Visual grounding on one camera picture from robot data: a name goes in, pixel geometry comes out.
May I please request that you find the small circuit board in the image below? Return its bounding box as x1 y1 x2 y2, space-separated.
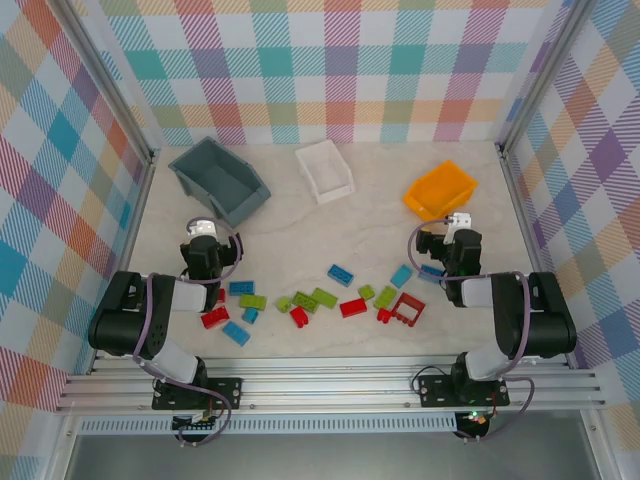
171 412 224 434
462 409 491 431

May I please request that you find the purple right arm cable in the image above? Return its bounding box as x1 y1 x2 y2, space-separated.
407 215 536 444

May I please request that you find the aluminium frame post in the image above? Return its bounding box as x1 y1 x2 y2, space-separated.
497 0 604 151
58 0 157 164

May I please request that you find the grey plastic bin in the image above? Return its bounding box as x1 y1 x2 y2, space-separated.
167 135 273 229

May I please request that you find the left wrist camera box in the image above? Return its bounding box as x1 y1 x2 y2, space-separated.
187 219 219 239

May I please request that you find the orange plastic bin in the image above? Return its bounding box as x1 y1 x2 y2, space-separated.
402 158 480 223

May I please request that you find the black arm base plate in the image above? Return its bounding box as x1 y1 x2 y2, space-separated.
151 377 245 412
417 374 512 409

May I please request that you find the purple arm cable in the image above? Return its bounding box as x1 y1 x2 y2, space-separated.
132 215 246 449
407 215 536 444

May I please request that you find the white plastic bin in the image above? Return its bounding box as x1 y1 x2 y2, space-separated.
293 139 357 206

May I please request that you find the grey metal panel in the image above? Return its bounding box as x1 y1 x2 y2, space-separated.
62 433 604 480

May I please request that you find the red lego window frame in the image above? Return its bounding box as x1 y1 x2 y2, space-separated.
390 292 427 329

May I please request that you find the wide aluminium mounting rail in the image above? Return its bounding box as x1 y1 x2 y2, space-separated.
53 355 607 415

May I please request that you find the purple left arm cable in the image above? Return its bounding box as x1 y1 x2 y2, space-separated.
132 215 246 449

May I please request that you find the aluminium side rail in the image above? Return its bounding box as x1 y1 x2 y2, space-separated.
87 149 161 376
497 144 576 364

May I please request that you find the white slotted cable duct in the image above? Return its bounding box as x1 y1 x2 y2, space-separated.
78 417 459 435

